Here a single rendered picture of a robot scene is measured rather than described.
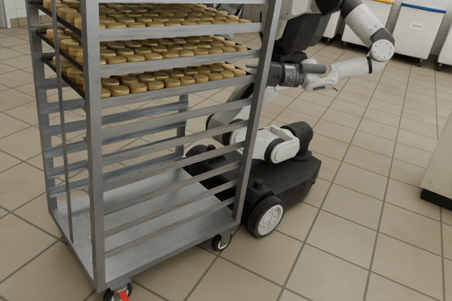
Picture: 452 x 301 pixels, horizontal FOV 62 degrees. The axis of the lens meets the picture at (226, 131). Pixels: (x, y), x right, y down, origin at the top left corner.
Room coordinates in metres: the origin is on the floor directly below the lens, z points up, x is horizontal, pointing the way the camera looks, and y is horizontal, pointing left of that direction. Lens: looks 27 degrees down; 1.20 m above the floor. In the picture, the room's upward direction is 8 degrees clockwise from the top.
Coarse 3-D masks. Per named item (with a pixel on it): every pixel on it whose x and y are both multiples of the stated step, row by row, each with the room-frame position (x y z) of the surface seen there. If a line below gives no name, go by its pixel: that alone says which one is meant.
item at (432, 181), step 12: (444, 132) 1.85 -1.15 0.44; (444, 144) 1.84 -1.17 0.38; (432, 156) 1.87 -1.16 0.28; (444, 156) 1.83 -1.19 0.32; (432, 168) 1.84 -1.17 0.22; (444, 168) 1.82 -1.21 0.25; (432, 180) 1.83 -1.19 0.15; (444, 180) 1.80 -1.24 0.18; (432, 192) 1.84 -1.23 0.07; (444, 192) 1.79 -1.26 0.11; (444, 204) 1.80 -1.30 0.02
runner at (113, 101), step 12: (192, 84) 1.08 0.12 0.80; (204, 84) 1.12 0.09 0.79; (216, 84) 1.15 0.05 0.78; (228, 84) 1.19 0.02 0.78; (240, 84) 1.23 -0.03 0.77; (120, 96) 0.92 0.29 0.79; (132, 96) 0.94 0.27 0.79; (144, 96) 0.97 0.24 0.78; (156, 96) 0.99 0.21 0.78; (168, 96) 1.02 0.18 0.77; (84, 108) 0.86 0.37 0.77
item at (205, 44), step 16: (48, 32) 1.13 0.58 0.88; (64, 48) 1.04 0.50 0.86; (80, 48) 1.01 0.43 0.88; (112, 48) 1.07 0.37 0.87; (128, 48) 1.07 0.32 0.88; (144, 48) 1.10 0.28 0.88; (160, 48) 1.12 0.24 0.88; (176, 48) 1.15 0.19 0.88; (192, 48) 1.19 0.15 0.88; (208, 48) 1.20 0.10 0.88; (224, 48) 1.23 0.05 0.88; (240, 48) 1.26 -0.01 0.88
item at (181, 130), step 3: (180, 96) 1.59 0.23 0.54; (183, 96) 1.58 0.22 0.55; (186, 96) 1.59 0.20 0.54; (180, 99) 1.59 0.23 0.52; (183, 99) 1.58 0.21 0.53; (180, 111) 1.58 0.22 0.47; (183, 111) 1.58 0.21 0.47; (183, 126) 1.59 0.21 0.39; (177, 129) 1.59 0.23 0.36; (180, 129) 1.58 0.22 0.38; (183, 129) 1.59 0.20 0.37; (177, 132) 1.59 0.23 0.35; (180, 132) 1.58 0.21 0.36; (183, 132) 1.59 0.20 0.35; (177, 135) 1.59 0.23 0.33; (183, 144) 1.59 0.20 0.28; (177, 147) 1.59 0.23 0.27; (180, 147) 1.58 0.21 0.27; (183, 147) 1.60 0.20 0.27; (177, 150) 1.58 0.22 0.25; (180, 159) 1.59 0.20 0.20
